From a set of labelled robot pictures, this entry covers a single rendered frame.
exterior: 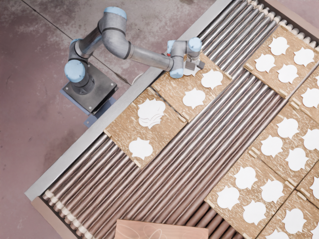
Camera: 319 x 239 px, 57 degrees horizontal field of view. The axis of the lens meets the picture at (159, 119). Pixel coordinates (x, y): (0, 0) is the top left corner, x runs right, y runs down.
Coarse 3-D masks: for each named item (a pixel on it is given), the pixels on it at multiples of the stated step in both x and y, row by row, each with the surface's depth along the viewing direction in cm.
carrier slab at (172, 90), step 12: (204, 60) 194; (168, 72) 193; (204, 72) 192; (156, 84) 191; (168, 84) 191; (180, 84) 190; (192, 84) 190; (228, 84) 190; (168, 96) 188; (180, 96) 188; (180, 108) 186
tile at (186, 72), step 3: (198, 60) 192; (186, 69) 190; (189, 69) 190; (195, 69) 190; (198, 69) 190; (183, 72) 190; (186, 72) 190; (189, 72) 190; (192, 72) 190; (195, 72) 190; (186, 75) 190
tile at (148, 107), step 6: (144, 102) 182; (150, 102) 182; (156, 102) 182; (144, 108) 181; (150, 108) 181; (156, 108) 181; (138, 114) 180; (144, 114) 180; (150, 114) 180; (156, 114) 180
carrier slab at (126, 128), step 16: (144, 96) 189; (128, 112) 186; (176, 112) 186; (112, 128) 184; (128, 128) 184; (144, 128) 183; (160, 128) 183; (176, 128) 183; (128, 144) 181; (160, 144) 181; (144, 160) 178
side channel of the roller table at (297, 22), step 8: (264, 0) 204; (272, 0) 203; (272, 8) 203; (280, 8) 201; (280, 16) 204; (288, 16) 200; (296, 16) 199; (296, 24) 199; (304, 24) 198; (304, 32) 199; (312, 32) 196; (312, 40) 200
